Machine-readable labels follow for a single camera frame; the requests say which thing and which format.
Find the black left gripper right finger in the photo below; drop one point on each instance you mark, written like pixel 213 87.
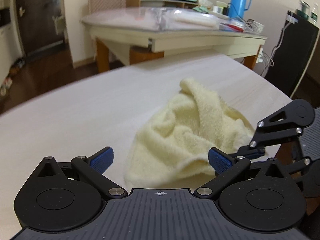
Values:
pixel 259 196

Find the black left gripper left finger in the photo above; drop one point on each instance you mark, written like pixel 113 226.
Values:
pixel 61 196

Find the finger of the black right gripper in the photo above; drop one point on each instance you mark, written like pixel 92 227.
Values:
pixel 284 125

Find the cream yellow terry towel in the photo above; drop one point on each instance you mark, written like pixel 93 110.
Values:
pixel 171 149

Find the black cabinet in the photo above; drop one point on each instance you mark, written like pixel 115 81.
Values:
pixel 292 54

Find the blue thermos jug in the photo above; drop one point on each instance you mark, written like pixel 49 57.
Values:
pixel 237 8

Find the clear plastic bag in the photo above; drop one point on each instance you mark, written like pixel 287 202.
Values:
pixel 184 19

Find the cream dining table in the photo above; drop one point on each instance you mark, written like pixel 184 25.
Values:
pixel 132 36

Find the dark wooden door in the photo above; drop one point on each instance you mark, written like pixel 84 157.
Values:
pixel 36 24

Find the wooden shelf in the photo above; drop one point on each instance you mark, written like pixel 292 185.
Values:
pixel 160 3

